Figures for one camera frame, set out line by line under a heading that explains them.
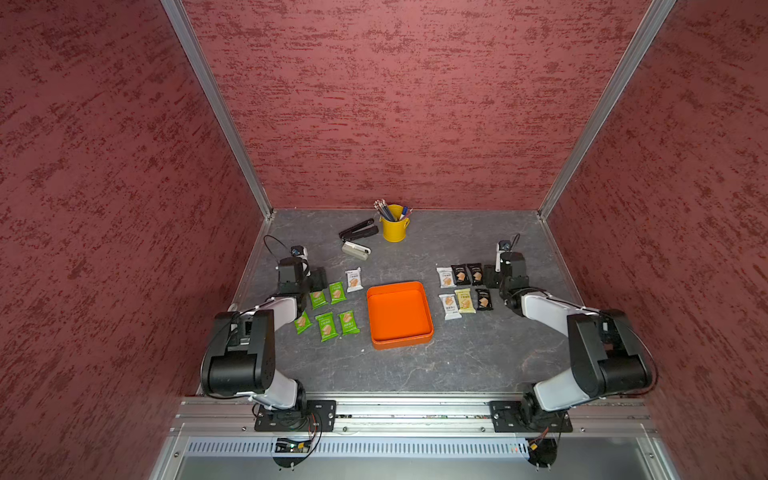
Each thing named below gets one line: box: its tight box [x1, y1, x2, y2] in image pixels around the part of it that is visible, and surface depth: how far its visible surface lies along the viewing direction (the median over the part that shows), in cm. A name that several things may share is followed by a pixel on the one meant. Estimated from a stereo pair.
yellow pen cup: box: [379, 204, 411, 243], surface depth 109 cm
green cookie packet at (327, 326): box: [315, 312, 338, 342], surface depth 91 cm
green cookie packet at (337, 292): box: [329, 282, 347, 305], surface depth 97 cm
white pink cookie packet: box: [436, 267, 457, 288], surface depth 102 cm
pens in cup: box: [373, 198, 414, 222], surface depth 103 cm
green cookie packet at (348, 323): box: [338, 310, 360, 336], surface depth 91 cm
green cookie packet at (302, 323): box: [294, 311, 313, 335], surface depth 91 cm
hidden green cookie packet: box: [309, 289, 329, 310], surface depth 96 cm
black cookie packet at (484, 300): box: [475, 288, 494, 310], surface depth 96 cm
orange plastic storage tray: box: [366, 281, 434, 350], surface depth 95 cm
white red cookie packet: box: [345, 266, 363, 293], surface depth 102 cm
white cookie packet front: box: [438, 294, 462, 320], surface depth 96 cm
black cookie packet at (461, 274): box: [451, 264, 471, 286], surface depth 102 cm
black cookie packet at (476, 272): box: [467, 263, 483, 286], surface depth 102 cm
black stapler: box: [338, 218, 379, 241], surface depth 115 cm
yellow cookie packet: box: [454, 288, 476, 313], surface depth 97 cm
